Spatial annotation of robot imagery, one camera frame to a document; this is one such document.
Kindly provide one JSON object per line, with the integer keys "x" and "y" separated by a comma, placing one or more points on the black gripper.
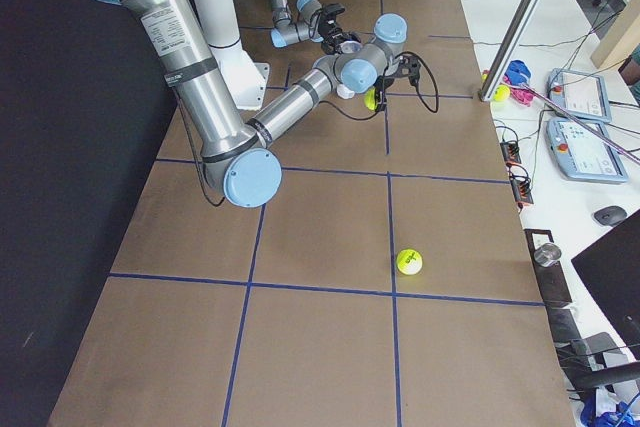
{"x": 332, "y": 37}
{"x": 381, "y": 89}

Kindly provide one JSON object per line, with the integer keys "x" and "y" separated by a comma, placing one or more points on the yellow Roland Garros tennis ball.
{"x": 371, "y": 99}

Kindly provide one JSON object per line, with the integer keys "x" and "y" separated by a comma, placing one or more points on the clear tennis ball can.
{"x": 349, "y": 72}

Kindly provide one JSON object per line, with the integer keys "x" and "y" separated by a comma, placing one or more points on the yellow Wilson tennis ball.
{"x": 409, "y": 262}

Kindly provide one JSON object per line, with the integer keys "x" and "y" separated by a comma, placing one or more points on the spare tennis ball left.
{"x": 502, "y": 93}

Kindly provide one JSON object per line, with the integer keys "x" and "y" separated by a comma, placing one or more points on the blue cloth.
{"x": 518, "y": 73}

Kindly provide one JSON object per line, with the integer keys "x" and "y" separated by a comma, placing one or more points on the pink cloth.
{"x": 519, "y": 93}

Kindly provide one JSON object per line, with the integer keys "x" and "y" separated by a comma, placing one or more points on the black power strip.
{"x": 519, "y": 178}

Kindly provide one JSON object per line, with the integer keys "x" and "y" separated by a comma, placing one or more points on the far teach pendant tablet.
{"x": 583, "y": 95}

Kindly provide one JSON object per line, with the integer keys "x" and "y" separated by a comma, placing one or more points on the teach pendant tablet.
{"x": 582, "y": 156}
{"x": 583, "y": 95}

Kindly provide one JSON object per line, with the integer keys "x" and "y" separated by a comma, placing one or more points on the near teach pendant tablet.
{"x": 582, "y": 156}

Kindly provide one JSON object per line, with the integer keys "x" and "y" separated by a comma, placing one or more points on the black computer mouse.
{"x": 610, "y": 215}

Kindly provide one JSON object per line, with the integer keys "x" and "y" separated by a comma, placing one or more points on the black computer monitor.
{"x": 609, "y": 269}

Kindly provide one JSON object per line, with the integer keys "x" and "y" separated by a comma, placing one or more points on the aluminium frame post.
{"x": 519, "y": 22}

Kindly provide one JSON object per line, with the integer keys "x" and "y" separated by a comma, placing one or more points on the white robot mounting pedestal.
{"x": 243, "y": 77}

